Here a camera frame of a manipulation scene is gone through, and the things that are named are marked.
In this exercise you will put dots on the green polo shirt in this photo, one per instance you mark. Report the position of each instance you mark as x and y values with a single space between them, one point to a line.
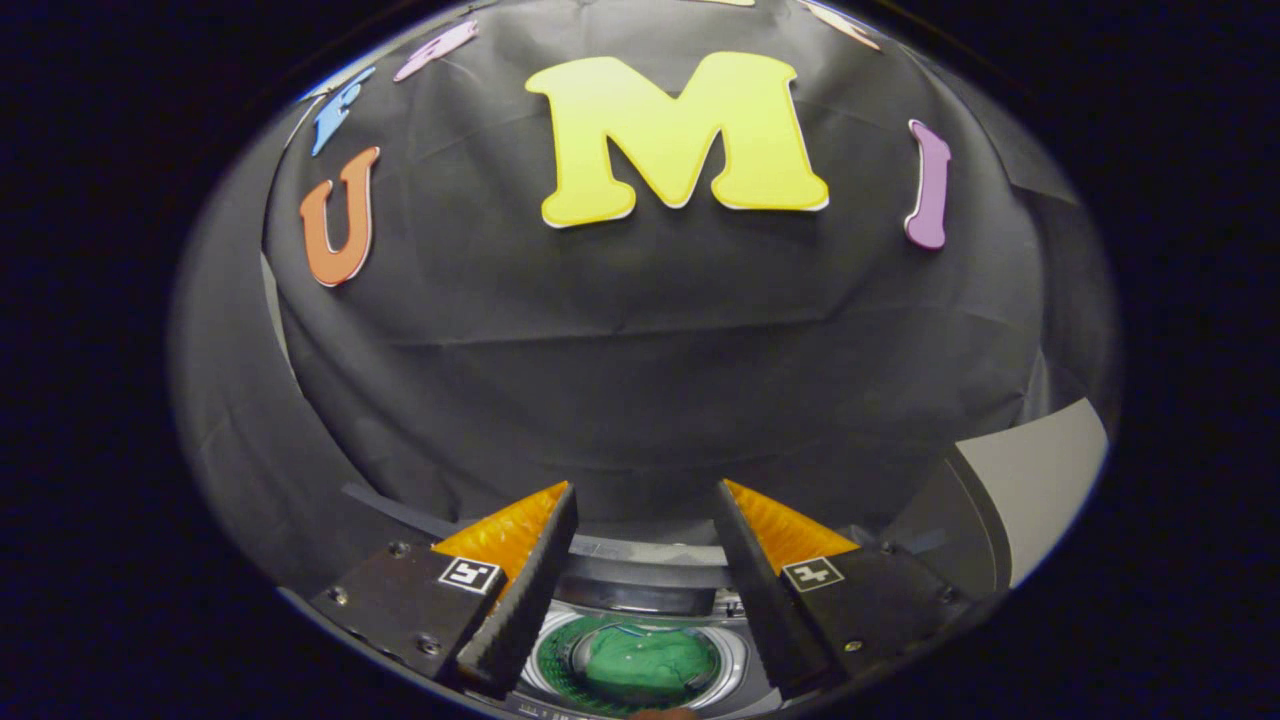
650 665

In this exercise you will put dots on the beige cabinet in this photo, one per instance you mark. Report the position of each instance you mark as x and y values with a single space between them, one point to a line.
1040 480

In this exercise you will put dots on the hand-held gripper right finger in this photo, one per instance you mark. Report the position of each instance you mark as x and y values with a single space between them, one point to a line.
755 590

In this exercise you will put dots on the black washing machine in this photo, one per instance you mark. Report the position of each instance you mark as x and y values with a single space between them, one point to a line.
650 562

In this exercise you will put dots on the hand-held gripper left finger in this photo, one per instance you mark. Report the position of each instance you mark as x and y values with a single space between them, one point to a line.
530 590

